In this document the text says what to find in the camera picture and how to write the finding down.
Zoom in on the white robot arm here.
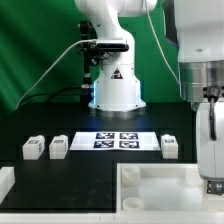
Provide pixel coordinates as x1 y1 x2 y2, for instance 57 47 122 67
74 0 224 181

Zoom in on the white obstacle bar left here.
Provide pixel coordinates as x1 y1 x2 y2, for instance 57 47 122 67
0 167 15 204

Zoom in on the white sheet with fiducial tags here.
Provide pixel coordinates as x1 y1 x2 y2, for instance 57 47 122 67
70 131 160 151

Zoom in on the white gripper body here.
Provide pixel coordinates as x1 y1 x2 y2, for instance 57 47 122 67
196 102 224 180

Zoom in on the grey camera cable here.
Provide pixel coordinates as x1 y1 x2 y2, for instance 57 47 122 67
15 39 98 110

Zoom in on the white front obstacle strip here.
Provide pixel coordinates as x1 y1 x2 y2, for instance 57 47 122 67
0 212 224 224

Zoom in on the white square tabletop part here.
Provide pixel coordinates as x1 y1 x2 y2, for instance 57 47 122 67
116 163 224 212

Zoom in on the black cable on table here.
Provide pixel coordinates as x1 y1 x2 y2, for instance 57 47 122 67
18 87 84 108

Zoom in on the black camera stand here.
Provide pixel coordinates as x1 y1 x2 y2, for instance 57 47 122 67
77 20 130 104

